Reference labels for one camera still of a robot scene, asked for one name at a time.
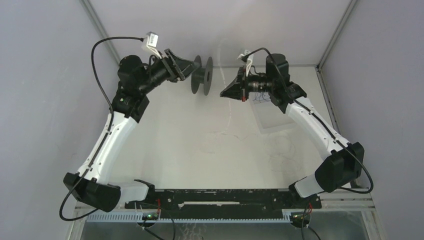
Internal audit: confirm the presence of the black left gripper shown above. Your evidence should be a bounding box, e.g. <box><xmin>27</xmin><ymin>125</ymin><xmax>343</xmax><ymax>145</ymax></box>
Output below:
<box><xmin>138</xmin><ymin>49</ymin><xmax>200</xmax><ymax>95</ymax></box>

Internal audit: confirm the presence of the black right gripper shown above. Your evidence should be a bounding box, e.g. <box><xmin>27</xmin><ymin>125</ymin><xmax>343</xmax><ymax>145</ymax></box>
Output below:
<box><xmin>221</xmin><ymin>65</ymin><xmax>275</xmax><ymax>102</ymax></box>

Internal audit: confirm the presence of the dark grey perforated spool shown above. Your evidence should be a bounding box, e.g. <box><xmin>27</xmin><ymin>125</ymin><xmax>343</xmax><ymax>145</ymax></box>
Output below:
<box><xmin>190</xmin><ymin>55</ymin><xmax>213</xmax><ymax>96</ymax></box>

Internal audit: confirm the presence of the white beaded cable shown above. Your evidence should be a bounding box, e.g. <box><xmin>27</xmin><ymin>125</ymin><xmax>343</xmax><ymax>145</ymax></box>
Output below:
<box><xmin>198</xmin><ymin>38</ymin><xmax>302</xmax><ymax>173</ymax></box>

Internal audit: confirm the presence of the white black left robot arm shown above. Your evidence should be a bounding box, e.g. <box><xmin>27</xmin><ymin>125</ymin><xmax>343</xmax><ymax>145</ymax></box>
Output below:
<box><xmin>63</xmin><ymin>49</ymin><xmax>201</xmax><ymax>212</ymax></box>

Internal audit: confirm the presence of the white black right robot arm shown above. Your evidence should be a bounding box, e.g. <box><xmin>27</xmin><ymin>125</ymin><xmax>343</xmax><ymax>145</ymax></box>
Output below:
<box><xmin>220</xmin><ymin>52</ymin><xmax>365</xmax><ymax>208</ymax></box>

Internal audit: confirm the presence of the clear plastic two-compartment tray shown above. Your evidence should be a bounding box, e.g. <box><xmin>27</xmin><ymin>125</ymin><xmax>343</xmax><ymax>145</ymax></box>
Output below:
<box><xmin>248</xmin><ymin>92</ymin><xmax>296</xmax><ymax>134</ymax></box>

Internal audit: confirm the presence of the blue cable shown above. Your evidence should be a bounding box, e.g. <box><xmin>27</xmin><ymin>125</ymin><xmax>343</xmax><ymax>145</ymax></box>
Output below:
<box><xmin>253</xmin><ymin>92</ymin><xmax>271</xmax><ymax>104</ymax></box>

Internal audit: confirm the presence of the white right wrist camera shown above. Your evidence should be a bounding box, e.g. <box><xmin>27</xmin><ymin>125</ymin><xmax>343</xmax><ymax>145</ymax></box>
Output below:
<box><xmin>237</xmin><ymin>49</ymin><xmax>255</xmax><ymax>67</ymax></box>

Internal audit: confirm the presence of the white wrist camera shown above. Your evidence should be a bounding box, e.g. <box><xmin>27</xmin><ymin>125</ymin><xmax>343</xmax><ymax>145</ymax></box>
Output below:
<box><xmin>141</xmin><ymin>31</ymin><xmax>162</xmax><ymax>59</ymax></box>
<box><xmin>237</xmin><ymin>49</ymin><xmax>255</xmax><ymax>67</ymax></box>

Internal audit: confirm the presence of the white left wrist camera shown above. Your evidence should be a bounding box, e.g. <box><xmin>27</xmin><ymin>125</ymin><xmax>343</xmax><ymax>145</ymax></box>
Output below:
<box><xmin>141</xmin><ymin>31</ymin><xmax>162</xmax><ymax>59</ymax></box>

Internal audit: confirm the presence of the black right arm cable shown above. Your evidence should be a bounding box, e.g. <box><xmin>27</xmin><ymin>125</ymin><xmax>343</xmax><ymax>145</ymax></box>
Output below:
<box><xmin>241</xmin><ymin>47</ymin><xmax>375</xmax><ymax>240</ymax></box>

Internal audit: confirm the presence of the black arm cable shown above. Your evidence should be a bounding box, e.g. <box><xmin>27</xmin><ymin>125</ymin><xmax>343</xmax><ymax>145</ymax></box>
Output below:
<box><xmin>59</xmin><ymin>36</ymin><xmax>147</xmax><ymax>222</ymax></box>
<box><xmin>241</xmin><ymin>47</ymin><xmax>375</xmax><ymax>240</ymax></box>

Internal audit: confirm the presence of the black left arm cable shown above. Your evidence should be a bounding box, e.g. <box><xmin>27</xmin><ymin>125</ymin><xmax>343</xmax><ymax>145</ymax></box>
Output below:
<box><xmin>59</xmin><ymin>36</ymin><xmax>147</xmax><ymax>222</ymax></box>

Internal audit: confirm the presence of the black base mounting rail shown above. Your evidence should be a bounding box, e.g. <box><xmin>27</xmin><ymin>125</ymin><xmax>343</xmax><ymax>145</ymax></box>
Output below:
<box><xmin>124</xmin><ymin>184</ymin><xmax>322</xmax><ymax>219</ymax></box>

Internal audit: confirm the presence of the white slotted cable duct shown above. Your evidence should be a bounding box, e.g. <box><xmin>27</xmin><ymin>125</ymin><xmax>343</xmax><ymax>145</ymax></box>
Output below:
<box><xmin>86</xmin><ymin>211</ymin><xmax>302</xmax><ymax>223</ymax></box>

